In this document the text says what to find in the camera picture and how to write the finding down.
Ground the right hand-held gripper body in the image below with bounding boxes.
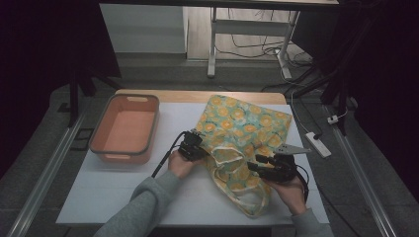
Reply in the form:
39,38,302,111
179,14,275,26
260,142,312,184

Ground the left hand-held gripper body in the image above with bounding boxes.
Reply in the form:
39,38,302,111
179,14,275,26
177,128,210,162

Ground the orange print tote bag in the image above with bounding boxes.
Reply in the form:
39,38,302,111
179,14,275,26
194,94,294,219

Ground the orange plastic basket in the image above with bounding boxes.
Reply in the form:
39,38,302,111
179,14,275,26
88,93,161,166

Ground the person's left hand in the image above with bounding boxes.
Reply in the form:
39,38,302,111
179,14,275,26
167,149,208,181

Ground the white power strip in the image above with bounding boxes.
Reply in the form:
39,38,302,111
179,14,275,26
304,131,333,158

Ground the white table mat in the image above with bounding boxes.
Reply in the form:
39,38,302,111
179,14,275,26
55,102,330,228

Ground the black metal stand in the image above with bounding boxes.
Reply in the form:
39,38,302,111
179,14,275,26
290,19,353,136
67,63,124,128

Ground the white metal stand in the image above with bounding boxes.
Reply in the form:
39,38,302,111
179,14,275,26
215,9,313,68

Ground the white-legged desk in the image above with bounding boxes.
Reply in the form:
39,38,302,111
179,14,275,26
98,0,340,80

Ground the left hand-held gripper cable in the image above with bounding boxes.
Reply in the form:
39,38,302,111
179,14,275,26
150,130,189,179

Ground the hand-held gripper cable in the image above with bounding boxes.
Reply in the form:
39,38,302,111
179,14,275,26
294,163,362,237
150,130,189,179

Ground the right hand-held gripper cable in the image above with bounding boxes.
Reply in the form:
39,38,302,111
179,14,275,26
294,163,362,237

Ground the white floor cable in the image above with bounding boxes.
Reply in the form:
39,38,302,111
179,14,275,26
280,48,312,134

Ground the aluminium floor rail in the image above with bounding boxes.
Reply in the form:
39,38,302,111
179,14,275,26
6,112,87,237
330,126,398,237

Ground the black floor bracket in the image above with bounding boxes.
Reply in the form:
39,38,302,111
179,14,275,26
70,127,96,152

